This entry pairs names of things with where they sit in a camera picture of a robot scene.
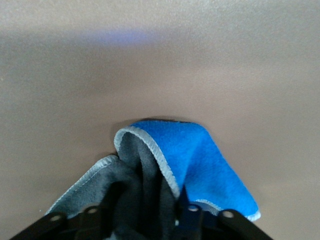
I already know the brown table cover mat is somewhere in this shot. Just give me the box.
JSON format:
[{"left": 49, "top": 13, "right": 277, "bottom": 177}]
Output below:
[{"left": 0, "top": 0, "right": 320, "bottom": 240}]

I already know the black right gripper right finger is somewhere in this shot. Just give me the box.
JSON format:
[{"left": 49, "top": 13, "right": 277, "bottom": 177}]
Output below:
[{"left": 174, "top": 186, "right": 275, "bottom": 240}]

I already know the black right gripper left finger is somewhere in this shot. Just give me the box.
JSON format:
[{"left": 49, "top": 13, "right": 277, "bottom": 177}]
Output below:
[{"left": 9, "top": 179, "right": 141, "bottom": 240}]

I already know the grey and blue cloth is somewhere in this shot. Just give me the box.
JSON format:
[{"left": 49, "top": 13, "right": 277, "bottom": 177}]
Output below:
[{"left": 44, "top": 119, "right": 261, "bottom": 240}]

